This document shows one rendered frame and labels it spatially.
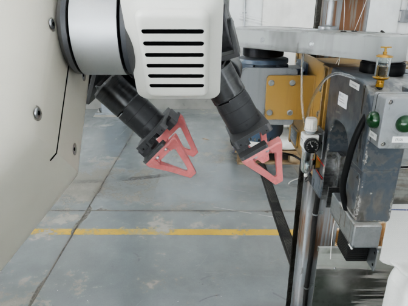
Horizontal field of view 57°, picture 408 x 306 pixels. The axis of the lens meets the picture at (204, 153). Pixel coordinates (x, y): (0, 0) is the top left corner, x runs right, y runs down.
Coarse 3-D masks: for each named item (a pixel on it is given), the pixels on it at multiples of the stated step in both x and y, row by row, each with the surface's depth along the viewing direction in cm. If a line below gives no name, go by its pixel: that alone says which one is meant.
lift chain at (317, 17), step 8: (320, 0) 112; (320, 8) 112; (320, 16) 113; (296, 200) 137; (296, 208) 137; (296, 216) 138; (296, 224) 139; (296, 232) 140; (296, 240) 142; (288, 280) 150; (288, 288) 150; (288, 296) 151; (288, 304) 152
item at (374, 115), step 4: (372, 112) 64; (376, 112) 64; (368, 116) 65; (372, 116) 64; (376, 116) 64; (368, 120) 65; (372, 120) 64; (376, 120) 64; (368, 124) 65; (372, 124) 64; (376, 124) 64
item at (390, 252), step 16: (400, 208) 93; (400, 224) 94; (384, 240) 96; (400, 240) 96; (384, 256) 98; (400, 256) 98; (400, 272) 96; (400, 288) 100; (384, 304) 106; (400, 304) 98
